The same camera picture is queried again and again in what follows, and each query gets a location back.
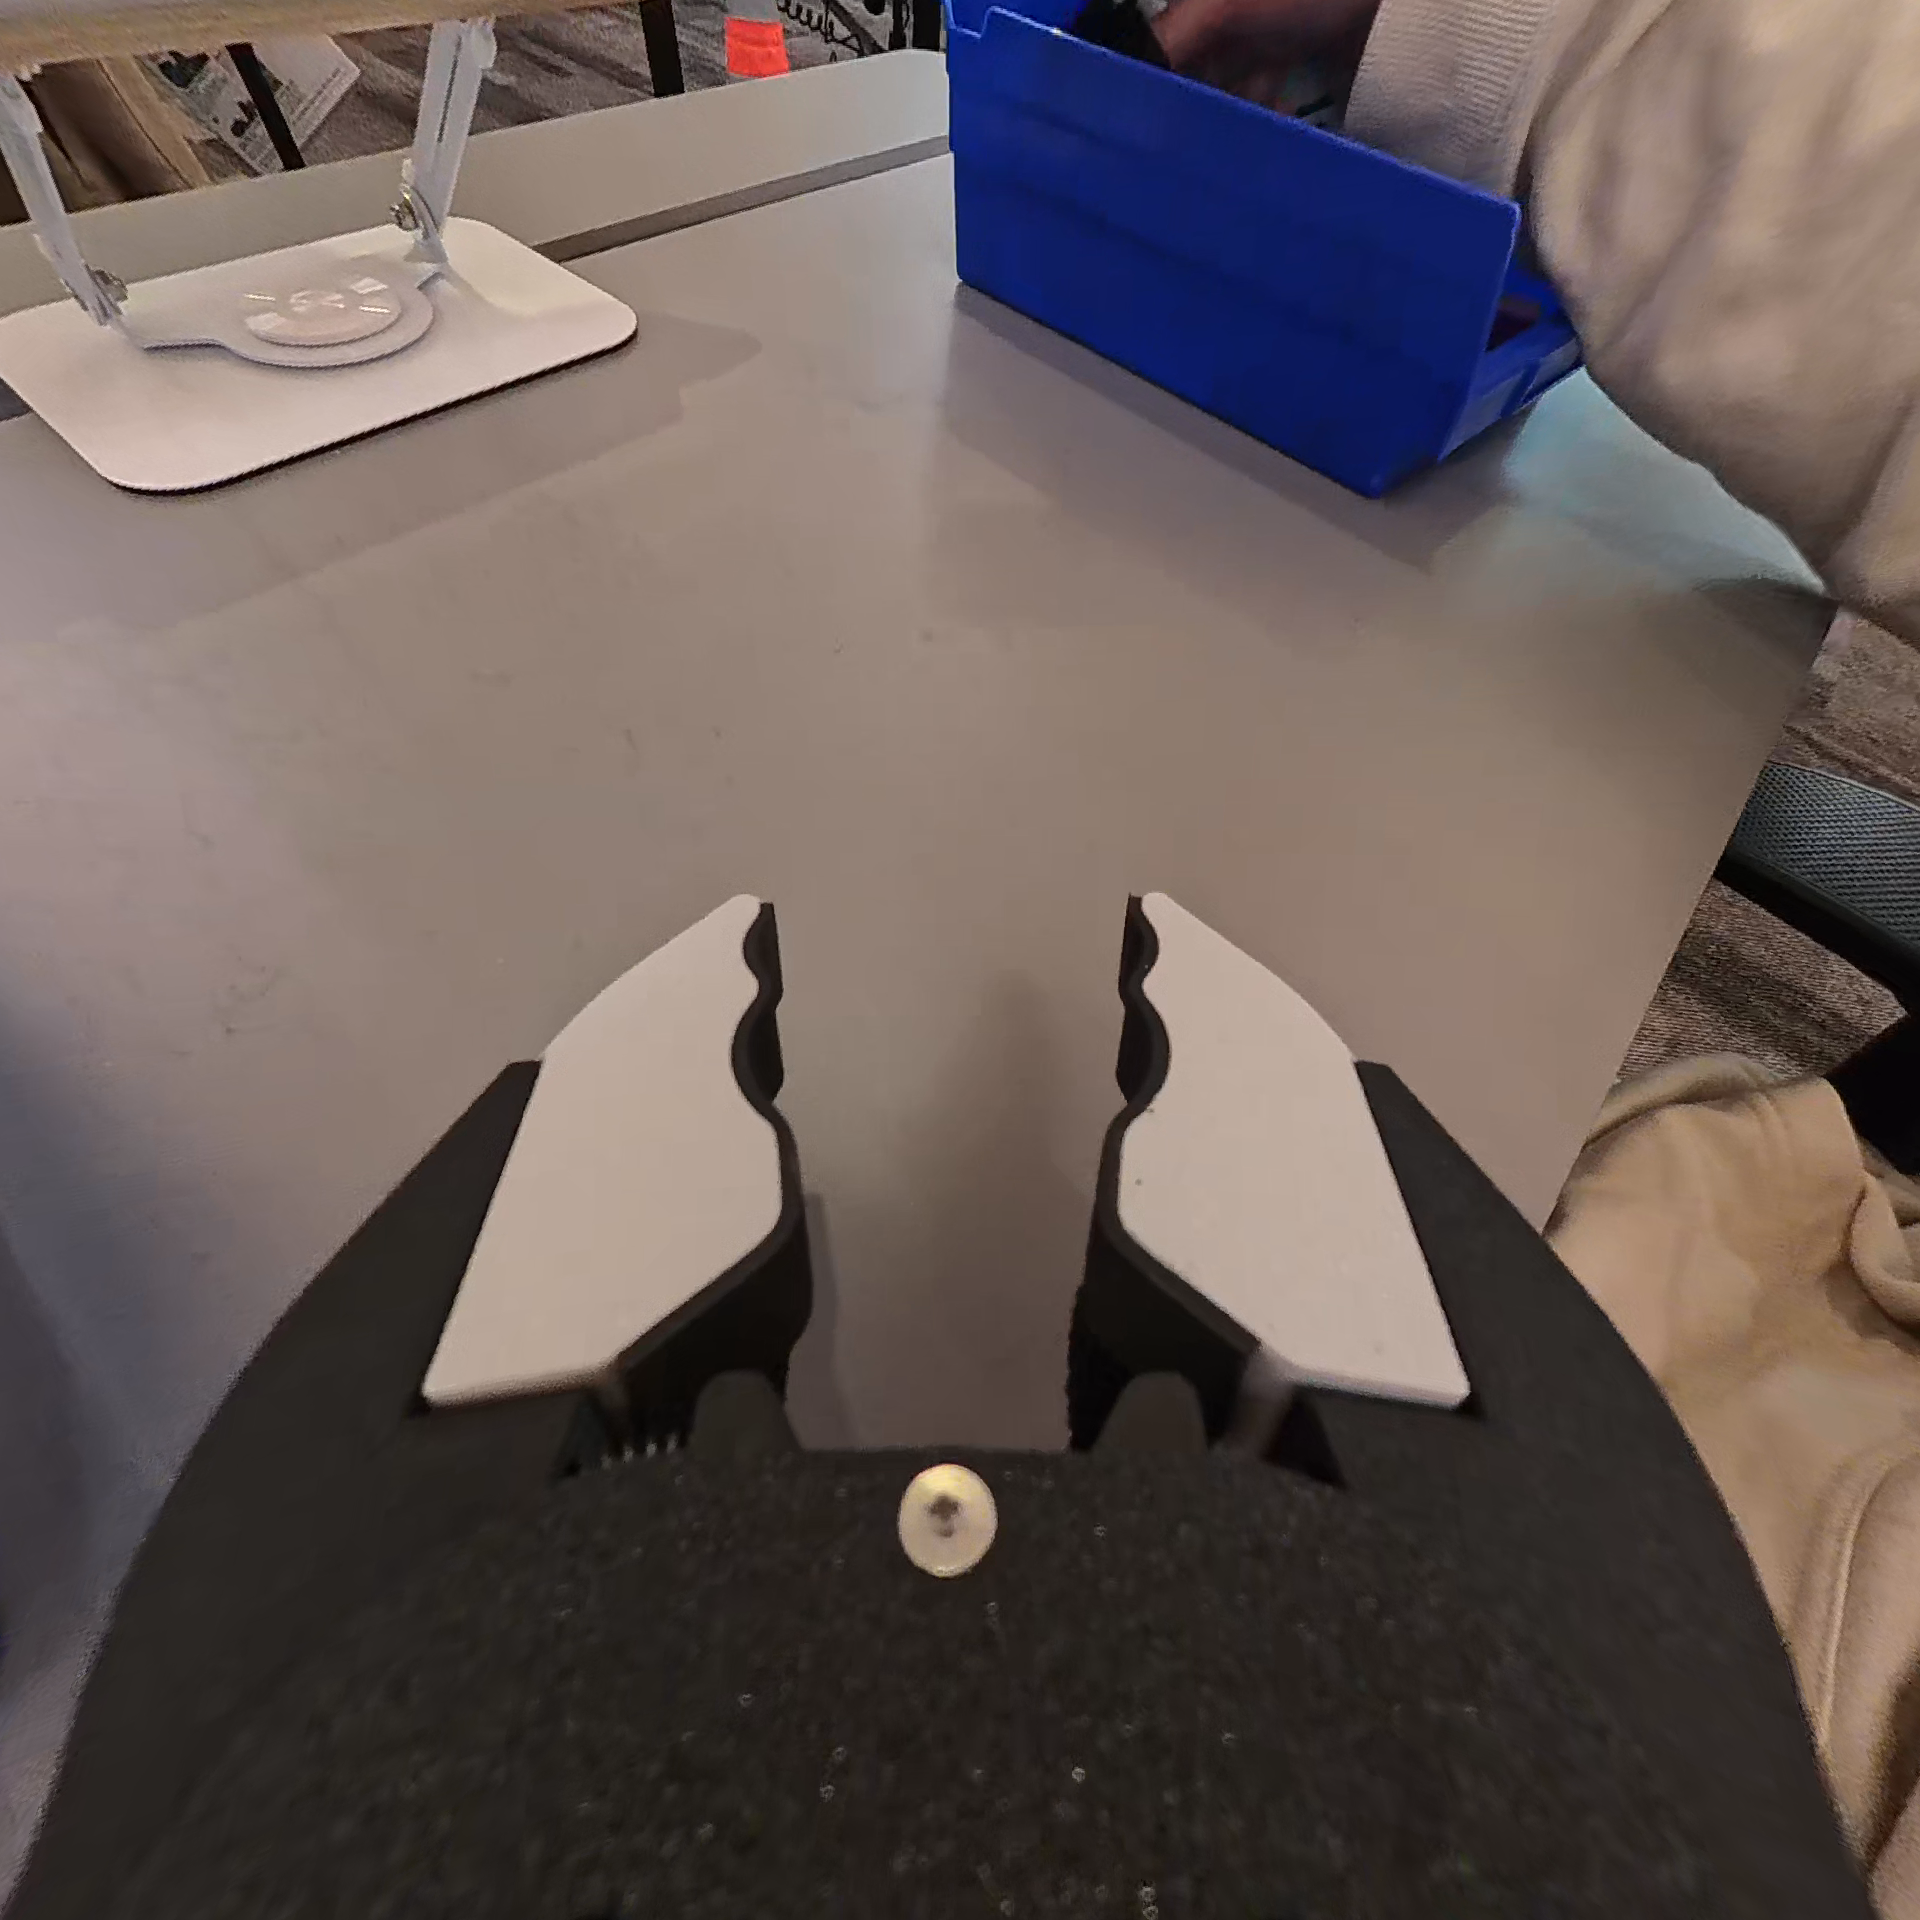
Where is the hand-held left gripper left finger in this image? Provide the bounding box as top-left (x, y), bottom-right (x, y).
top-left (421, 895), bottom-right (817, 1424)

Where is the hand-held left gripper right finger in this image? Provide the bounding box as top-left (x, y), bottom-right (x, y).
top-left (1071, 891), bottom-right (1475, 1454)

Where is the blue plastic bin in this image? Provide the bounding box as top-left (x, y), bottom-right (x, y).
top-left (945, 0), bottom-right (1586, 499)

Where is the person's right forearm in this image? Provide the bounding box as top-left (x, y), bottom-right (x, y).
top-left (1339, 0), bottom-right (1920, 648)

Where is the black office chair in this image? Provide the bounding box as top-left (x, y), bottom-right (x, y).
top-left (1714, 759), bottom-right (1920, 965)

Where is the instruction sheet on stand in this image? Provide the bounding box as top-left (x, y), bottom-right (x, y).
top-left (0, 0), bottom-right (643, 494)

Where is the printed paper sheet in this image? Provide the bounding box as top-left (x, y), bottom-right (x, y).
top-left (151, 32), bottom-right (367, 145)

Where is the tan coat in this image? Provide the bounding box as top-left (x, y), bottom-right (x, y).
top-left (28, 56), bottom-right (202, 215)

